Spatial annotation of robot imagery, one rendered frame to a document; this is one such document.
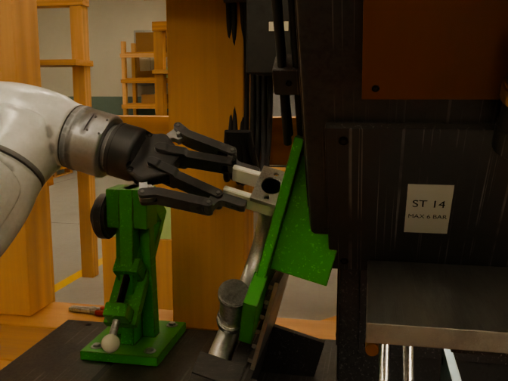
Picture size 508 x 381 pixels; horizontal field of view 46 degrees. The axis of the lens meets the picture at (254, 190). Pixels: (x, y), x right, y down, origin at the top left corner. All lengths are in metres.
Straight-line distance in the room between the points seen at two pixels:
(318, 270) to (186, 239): 0.46
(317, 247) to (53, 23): 11.87
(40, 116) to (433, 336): 0.56
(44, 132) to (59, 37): 11.56
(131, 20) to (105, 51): 0.79
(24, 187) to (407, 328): 0.51
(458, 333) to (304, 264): 0.24
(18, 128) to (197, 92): 0.37
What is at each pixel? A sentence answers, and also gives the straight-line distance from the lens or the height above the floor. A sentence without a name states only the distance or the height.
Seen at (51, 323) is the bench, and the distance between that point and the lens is 1.26.
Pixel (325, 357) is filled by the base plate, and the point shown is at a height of 0.90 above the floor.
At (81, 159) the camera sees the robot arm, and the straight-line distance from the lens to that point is 0.83.
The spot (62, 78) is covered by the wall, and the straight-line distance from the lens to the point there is 12.34.
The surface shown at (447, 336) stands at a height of 1.12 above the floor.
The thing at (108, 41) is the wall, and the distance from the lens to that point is 11.91.
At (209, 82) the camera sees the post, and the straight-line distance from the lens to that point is 1.08.
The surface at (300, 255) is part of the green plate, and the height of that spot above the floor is 1.13.
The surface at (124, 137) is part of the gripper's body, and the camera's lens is 0.81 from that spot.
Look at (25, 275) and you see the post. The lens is 1.29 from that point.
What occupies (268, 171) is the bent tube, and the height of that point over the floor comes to 1.22.
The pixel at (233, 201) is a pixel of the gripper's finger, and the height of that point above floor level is 1.18.
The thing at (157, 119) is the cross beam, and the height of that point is 1.27.
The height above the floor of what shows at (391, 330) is 1.12.
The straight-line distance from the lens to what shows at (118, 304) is 0.97.
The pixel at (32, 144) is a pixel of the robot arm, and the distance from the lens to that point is 0.83.
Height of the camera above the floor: 1.32
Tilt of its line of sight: 9 degrees down
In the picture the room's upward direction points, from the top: straight up
